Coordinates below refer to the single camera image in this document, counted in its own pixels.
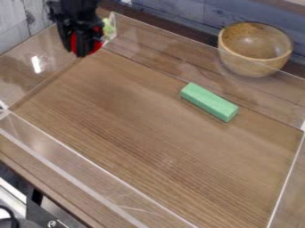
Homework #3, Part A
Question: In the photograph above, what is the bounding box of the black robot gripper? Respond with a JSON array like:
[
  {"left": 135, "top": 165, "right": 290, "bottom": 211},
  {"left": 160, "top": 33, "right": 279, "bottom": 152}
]
[{"left": 46, "top": 0, "right": 103, "bottom": 57}]

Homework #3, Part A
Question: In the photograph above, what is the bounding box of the red plush strawberry toy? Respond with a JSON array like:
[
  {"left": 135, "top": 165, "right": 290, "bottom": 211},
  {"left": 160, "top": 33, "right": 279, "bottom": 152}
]
[{"left": 70, "top": 21, "right": 103, "bottom": 55}]

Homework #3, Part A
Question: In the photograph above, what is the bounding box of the green rectangular block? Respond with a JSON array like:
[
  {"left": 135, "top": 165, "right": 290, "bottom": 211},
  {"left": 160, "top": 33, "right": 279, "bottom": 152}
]
[{"left": 179, "top": 83, "right": 238, "bottom": 122}]

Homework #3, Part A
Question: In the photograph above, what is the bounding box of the wooden bowl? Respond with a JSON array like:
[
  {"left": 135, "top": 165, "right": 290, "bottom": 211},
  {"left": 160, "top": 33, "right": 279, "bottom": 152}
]
[{"left": 218, "top": 21, "right": 294, "bottom": 78}]

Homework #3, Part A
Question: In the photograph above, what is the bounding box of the clear acrylic corner bracket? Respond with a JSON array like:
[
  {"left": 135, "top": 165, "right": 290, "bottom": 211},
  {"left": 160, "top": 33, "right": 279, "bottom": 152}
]
[{"left": 103, "top": 12, "right": 116, "bottom": 45}]

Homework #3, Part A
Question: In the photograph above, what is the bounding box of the clear acrylic tray wall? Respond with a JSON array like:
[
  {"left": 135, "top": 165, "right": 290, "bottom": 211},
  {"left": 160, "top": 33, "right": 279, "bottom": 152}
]
[{"left": 0, "top": 16, "right": 305, "bottom": 228}]

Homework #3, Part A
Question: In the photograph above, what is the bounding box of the black metal table frame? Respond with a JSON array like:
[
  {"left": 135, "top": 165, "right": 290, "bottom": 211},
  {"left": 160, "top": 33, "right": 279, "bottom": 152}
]
[{"left": 0, "top": 162, "right": 85, "bottom": 228}]

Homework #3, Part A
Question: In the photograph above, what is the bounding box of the black cable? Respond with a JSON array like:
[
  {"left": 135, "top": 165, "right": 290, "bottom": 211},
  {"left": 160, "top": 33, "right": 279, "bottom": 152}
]
[{"left": 0, "top": 205, "right": 20, "bottom": 228}]

